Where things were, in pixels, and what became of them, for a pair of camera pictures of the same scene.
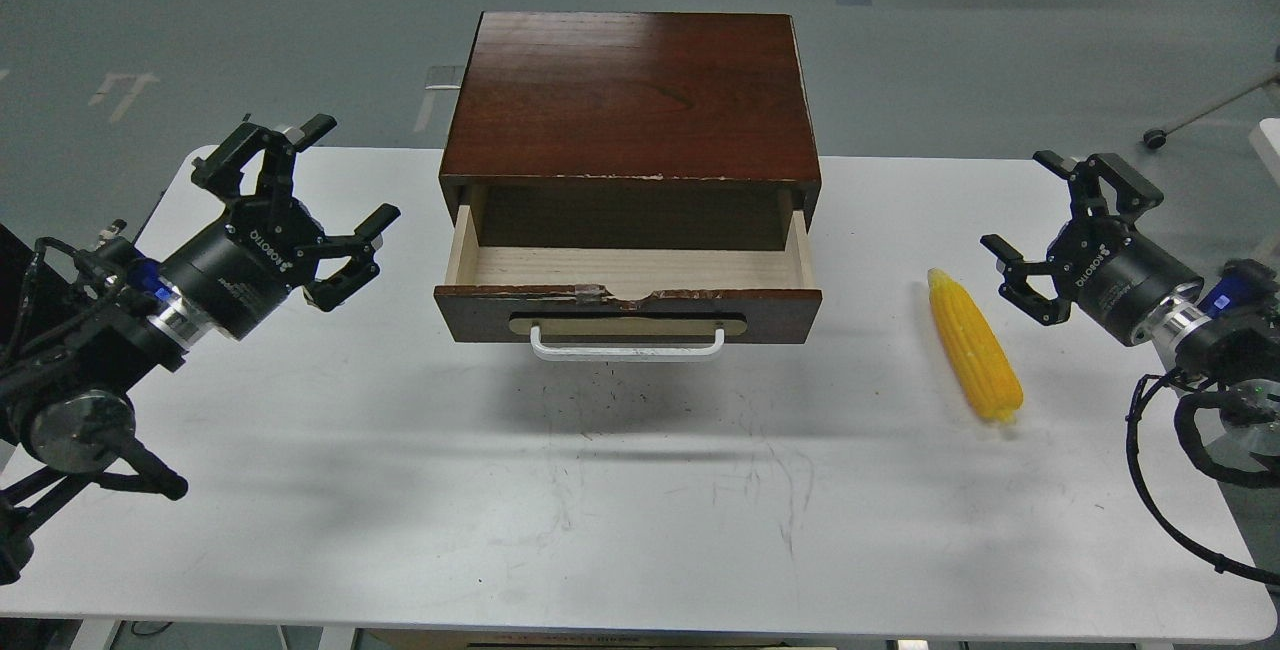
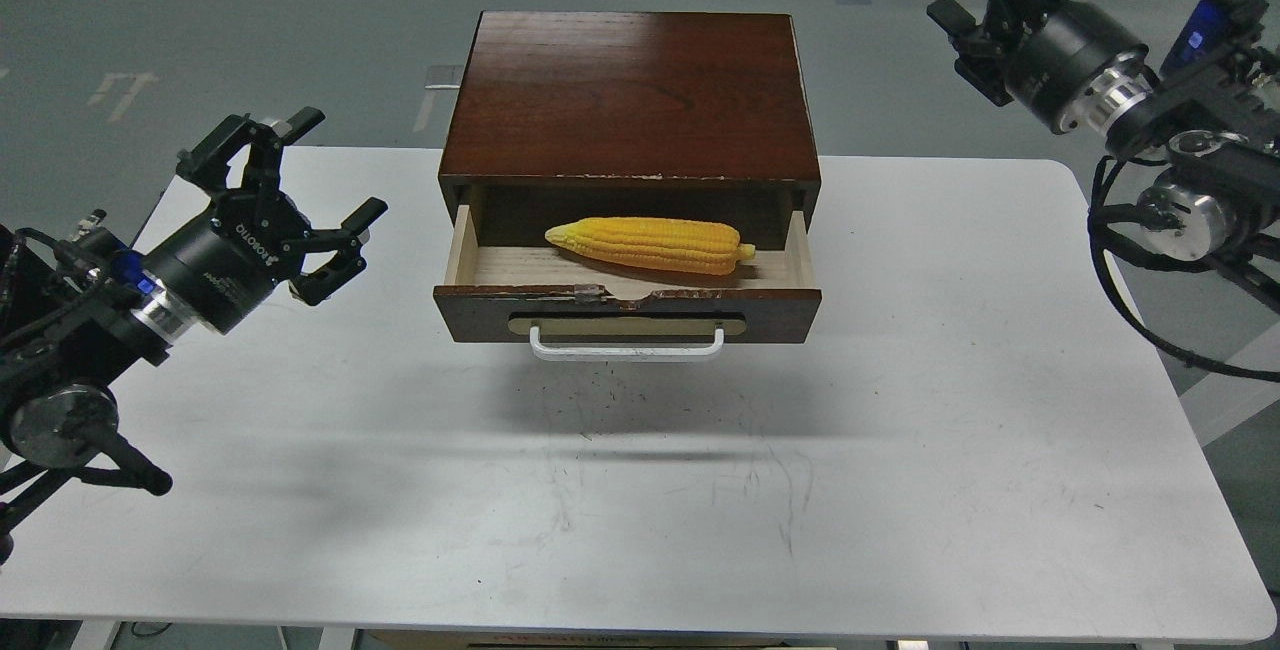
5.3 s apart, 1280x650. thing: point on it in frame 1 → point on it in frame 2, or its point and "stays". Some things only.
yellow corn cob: x=984 y=365 → x=679 y=245
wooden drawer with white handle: x=629 y=304 stays
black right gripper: x=1101 y=263 → x=1052 y=56
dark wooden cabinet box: x=633 y=131 stays
